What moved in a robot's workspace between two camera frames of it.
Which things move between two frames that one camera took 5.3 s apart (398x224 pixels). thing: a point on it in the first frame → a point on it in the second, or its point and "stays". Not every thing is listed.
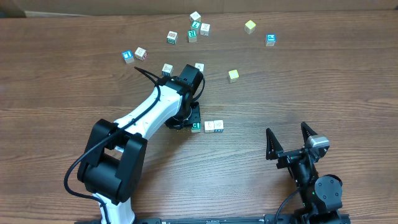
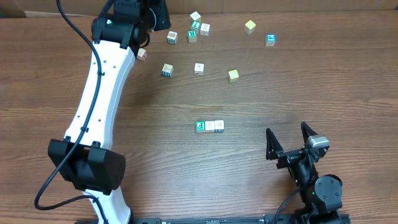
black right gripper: [275, 151] stays
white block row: [209, 126] stays
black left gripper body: [192, 114] → [162, 18]
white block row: [218, 126] stays
